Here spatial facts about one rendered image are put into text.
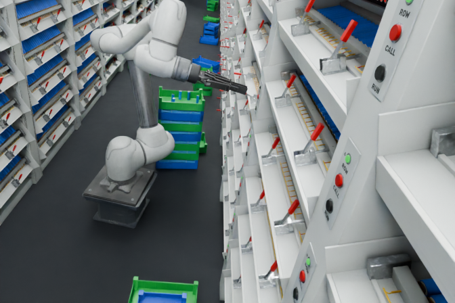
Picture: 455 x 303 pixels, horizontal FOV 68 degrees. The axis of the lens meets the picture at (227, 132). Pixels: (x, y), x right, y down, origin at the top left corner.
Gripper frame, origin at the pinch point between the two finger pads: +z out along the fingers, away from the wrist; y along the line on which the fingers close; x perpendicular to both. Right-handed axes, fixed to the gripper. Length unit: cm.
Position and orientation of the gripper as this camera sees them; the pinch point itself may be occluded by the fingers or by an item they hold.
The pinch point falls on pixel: (237, 88)
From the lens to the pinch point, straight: 134.8
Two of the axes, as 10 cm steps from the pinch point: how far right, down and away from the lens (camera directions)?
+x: 3.3, -8.2, -4.6
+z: 9.4, 2.8, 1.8
